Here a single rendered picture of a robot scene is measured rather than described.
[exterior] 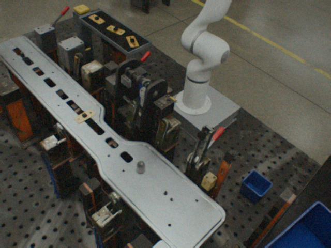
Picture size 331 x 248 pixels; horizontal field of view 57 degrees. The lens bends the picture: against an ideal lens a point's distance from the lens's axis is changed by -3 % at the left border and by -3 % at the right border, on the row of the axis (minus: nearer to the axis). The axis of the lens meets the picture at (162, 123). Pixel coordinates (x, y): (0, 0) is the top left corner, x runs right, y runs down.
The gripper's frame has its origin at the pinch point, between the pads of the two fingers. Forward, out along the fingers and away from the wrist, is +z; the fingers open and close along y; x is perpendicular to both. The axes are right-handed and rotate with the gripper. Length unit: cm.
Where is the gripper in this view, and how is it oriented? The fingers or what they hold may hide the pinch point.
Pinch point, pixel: (155, 5)
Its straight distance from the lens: 107.6
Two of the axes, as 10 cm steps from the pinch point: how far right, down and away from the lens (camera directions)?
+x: 7.0, 5.7, -4.4
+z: -0.8, 6.7, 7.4
